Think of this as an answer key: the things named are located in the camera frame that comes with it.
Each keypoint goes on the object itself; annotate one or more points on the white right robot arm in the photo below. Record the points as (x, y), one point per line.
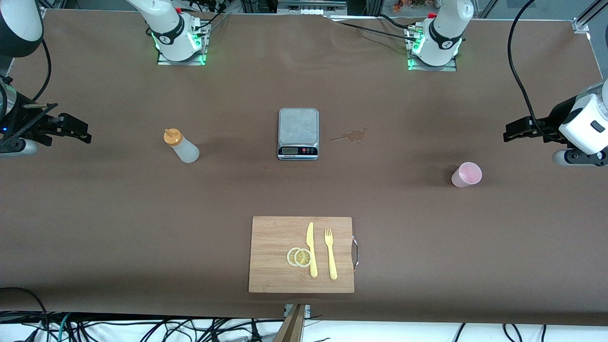
(166, 28)

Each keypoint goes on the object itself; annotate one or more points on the pink plastic cup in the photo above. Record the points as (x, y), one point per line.
(466, 175)

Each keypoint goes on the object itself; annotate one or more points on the brown table cover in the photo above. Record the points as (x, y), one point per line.
(142, 213)

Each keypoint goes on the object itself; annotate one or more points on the aluminium frame corner profile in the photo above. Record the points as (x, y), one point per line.
(580, 24)

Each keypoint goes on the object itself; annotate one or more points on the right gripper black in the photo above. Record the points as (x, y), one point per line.
(19, 118)

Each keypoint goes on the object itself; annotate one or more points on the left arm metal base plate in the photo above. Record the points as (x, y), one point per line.
(432, 68)

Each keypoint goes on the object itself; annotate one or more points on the yellow plastic fork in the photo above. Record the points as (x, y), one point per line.
(332, 266)

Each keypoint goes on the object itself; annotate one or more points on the wooden post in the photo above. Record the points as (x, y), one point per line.
(290, 327)

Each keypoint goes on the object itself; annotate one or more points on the yellow plastic knife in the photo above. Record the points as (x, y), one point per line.
(312, 263)

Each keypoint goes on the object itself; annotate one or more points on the colourful small items pile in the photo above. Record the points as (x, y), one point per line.
(408, 4)

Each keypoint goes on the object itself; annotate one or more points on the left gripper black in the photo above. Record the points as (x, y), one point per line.
(552, 120)

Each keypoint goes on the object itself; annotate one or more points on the bamboo cutting board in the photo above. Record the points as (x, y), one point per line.
(270, 247)

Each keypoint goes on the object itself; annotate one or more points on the white power strip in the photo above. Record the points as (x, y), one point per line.
(311, 10)

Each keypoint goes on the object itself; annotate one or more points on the small metal bracket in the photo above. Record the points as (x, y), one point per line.
(307, 311)

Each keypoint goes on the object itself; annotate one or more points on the silver digital kitchen scale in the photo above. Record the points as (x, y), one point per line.
(298, 128)

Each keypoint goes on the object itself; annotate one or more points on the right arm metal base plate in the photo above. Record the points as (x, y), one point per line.
(183, 62)

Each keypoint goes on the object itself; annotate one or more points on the translucent sauce bottle orange cap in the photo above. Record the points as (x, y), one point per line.
(185, 151)

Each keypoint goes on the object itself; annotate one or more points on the lemon slice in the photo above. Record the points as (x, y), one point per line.
(303, 258)
(290, 257)

